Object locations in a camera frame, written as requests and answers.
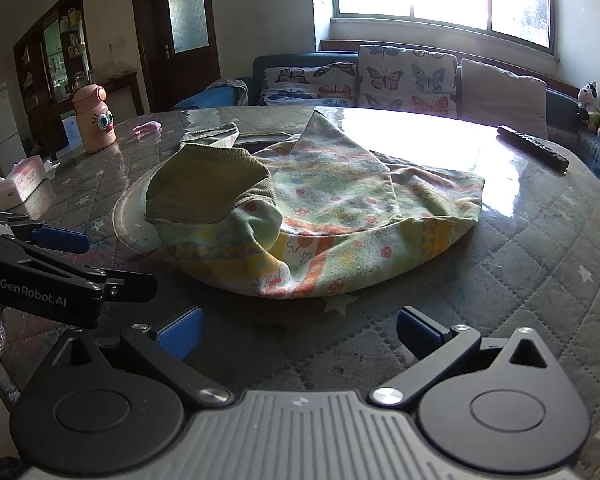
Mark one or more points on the blue sofa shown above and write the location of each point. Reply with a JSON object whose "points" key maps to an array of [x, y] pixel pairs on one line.
{"points": [[300, 60]]}

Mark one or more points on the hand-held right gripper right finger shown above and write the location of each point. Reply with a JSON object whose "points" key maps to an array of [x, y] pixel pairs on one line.
{"points": [[417, 332]]}

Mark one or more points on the black remote control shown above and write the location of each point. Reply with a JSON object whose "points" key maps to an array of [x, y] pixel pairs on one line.
{"points": [[530, 147]]}

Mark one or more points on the floral garment with olive cuffs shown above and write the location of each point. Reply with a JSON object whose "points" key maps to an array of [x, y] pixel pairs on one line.
{"points": [[330, 200]]}

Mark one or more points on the long butterfly print cushion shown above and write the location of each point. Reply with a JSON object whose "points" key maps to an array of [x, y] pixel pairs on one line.
{"points": [[305, 85]]}

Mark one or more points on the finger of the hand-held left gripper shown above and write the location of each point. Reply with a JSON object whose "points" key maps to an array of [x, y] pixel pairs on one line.
{"points": [[130, 287], [62, 240]]}

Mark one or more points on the blue pillow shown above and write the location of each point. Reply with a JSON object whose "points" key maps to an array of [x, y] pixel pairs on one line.
{"points": [[215, 96]]}

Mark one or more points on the white refrigerator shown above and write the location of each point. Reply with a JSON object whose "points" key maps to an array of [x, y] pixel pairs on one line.
{"points": [[0, 130]]}

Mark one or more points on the square butterfly print cushion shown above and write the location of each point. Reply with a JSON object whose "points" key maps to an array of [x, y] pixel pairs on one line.
{"points": [[405, 80]]}

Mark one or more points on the dark wooden display cabinet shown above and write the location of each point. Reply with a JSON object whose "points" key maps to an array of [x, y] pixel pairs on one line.
{"points": [[35, 60]]}

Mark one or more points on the pink tissue pack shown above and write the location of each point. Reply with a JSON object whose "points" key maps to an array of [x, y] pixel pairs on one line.
{"points": [[20, 180]]}

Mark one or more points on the small pink toy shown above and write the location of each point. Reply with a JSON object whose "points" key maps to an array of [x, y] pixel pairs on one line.
{"points": [[147, 129]]}

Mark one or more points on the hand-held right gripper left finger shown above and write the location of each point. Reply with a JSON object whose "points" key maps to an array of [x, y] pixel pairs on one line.
{"points": [[180, 332]]}

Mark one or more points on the pink cartoon face bottle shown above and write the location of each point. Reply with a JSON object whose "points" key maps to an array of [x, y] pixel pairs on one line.
{"points": [[92, 125]]}

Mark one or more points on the plain beige cushion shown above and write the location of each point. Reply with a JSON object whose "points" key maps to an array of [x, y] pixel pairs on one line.
{"points": [[500, 100]]}

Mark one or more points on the round built-in induction cooker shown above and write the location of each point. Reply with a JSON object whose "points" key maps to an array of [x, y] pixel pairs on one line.
{"points": [[130, 220]]}

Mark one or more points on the blue white panel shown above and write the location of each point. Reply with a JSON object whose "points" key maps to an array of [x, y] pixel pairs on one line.
{"points": [[72, 132]]}

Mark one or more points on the dark wooden side table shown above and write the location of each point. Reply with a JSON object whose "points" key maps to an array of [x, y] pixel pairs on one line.
{"points": [[125, 85]]}

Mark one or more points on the grey cloth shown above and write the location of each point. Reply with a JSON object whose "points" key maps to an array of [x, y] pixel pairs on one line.
{"points": [[240, 90]]}

